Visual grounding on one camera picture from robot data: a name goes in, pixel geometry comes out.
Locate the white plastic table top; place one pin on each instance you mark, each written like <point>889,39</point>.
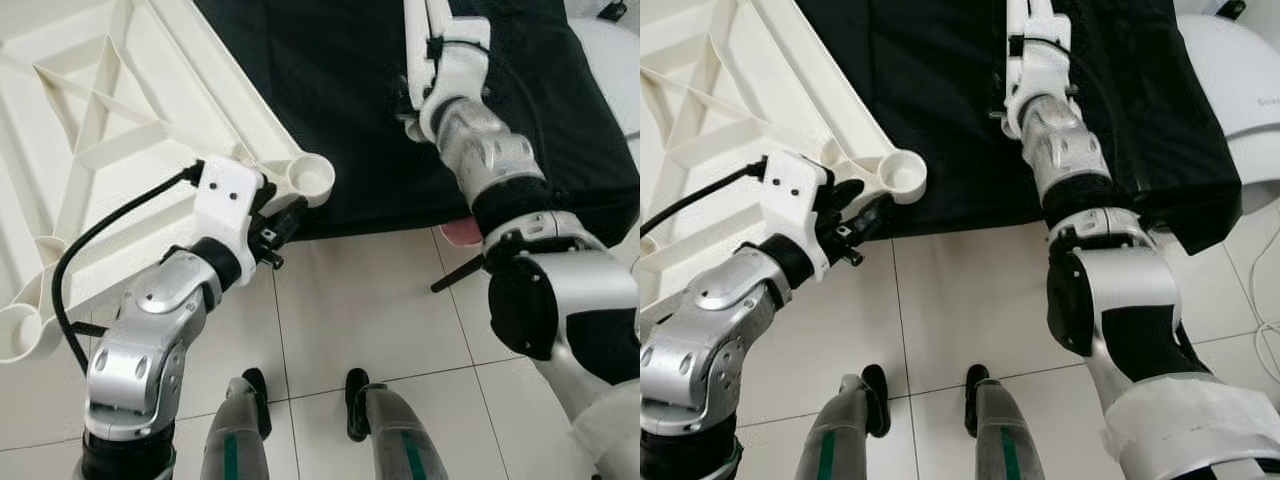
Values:
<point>100,100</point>
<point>700,100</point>

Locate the pink object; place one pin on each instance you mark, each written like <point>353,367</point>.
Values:
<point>462,233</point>

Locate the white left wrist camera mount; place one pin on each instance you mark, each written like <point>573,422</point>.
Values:
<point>225,195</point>
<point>795,185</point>

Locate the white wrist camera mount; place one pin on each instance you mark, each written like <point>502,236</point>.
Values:
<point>225,195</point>
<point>1040,70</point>
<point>795,185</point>
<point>455,70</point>

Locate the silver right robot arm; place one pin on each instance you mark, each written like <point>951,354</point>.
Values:
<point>1130,300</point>
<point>580,300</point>

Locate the grey robot left leg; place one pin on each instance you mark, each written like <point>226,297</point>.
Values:
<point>840,440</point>
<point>235,440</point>

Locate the black metal table leg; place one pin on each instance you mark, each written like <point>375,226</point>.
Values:
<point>458,275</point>
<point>88,328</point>

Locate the grey robot right leg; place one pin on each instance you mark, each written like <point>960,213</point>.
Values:
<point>400,440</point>
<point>1005,440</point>

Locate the grey robot leg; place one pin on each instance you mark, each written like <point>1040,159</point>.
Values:
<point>1005,440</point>
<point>235,440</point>
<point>400,440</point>
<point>840,440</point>

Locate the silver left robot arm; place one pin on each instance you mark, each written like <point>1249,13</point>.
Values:
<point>140,350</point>
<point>700,340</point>

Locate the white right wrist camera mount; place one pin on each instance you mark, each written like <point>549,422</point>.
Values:
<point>455,70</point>
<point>1040,70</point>

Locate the black power plug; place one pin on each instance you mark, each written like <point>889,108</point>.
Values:
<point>1232,8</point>
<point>612,10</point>

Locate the black tablecloth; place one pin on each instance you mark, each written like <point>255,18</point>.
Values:
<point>340,100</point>
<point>930,90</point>

